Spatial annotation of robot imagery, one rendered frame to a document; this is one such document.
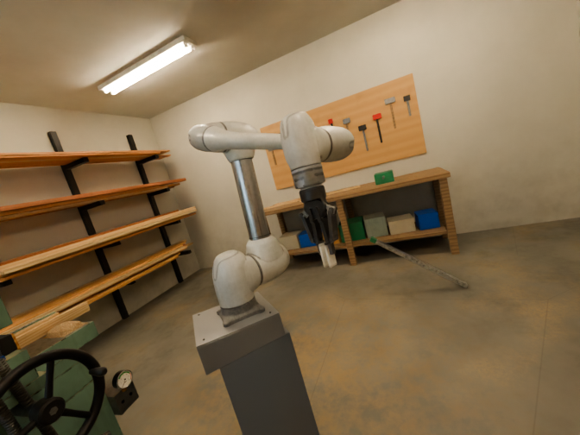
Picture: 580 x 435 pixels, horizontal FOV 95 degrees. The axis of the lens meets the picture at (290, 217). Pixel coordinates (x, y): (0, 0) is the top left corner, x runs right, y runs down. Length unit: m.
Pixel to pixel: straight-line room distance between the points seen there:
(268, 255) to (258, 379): 0.50
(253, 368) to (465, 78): 3.42
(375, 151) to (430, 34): 1.31
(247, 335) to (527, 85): 3.54
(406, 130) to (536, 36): 1.37
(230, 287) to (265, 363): 0.34
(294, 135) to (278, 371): 0.95
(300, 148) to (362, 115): 2.90
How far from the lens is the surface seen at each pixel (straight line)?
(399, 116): 3.59
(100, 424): 1.37
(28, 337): 1.37
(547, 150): 3.90
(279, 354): 1.24
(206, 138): 1.11
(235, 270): 1.14
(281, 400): 1.35
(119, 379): 1.30
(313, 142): 0.75
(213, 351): 1.15
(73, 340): 1.26
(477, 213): 3.81
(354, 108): 3.63
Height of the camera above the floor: 1.23
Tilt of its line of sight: 9 degrees down
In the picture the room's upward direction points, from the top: 15 degrees counter-clockwise
